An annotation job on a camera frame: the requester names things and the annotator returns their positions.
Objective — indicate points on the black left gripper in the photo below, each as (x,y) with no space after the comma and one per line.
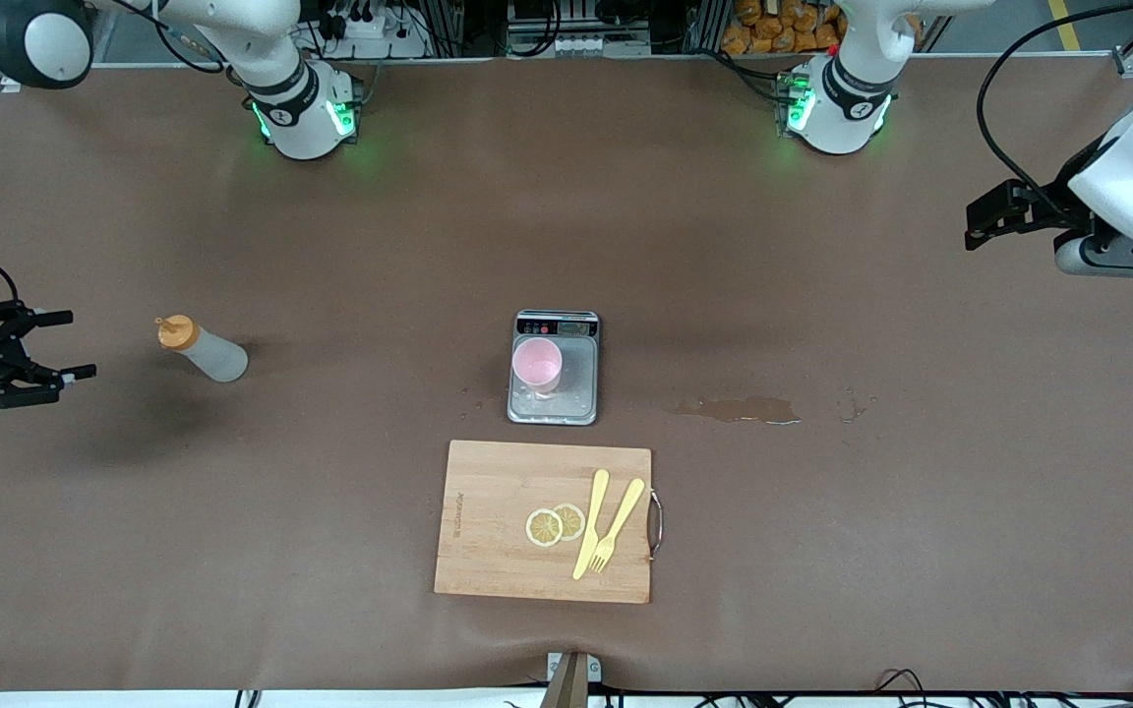
(1046,204)

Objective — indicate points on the clear sauce bottle orange cap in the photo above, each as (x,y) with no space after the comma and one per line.
(217,359)

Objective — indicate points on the pink plastic cup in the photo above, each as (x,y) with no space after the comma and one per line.
(537,366)

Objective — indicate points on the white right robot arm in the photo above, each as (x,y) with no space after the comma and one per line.
(301,118)

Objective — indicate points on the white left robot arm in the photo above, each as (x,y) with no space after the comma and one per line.
(1132,177)

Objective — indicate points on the pile of orange items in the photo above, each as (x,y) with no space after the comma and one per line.
(773,29)

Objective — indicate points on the silver digital kitchen scale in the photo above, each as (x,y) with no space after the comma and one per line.
(581,379)

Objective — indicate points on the small white connector strip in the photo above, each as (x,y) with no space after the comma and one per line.
(581,44)

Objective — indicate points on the white power strip with plugs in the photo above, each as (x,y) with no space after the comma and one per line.
(370,25)

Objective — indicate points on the yellow plastic fork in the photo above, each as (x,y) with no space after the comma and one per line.
(626,506)

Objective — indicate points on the wooden cutting board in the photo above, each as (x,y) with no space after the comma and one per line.
(498,511)

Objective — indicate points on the yellow plastic knife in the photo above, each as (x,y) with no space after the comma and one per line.
(592,516)

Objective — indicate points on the lemon slice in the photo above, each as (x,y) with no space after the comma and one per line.
(544,528)

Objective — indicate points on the metal bracket with brown post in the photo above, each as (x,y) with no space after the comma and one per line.
(571,683)

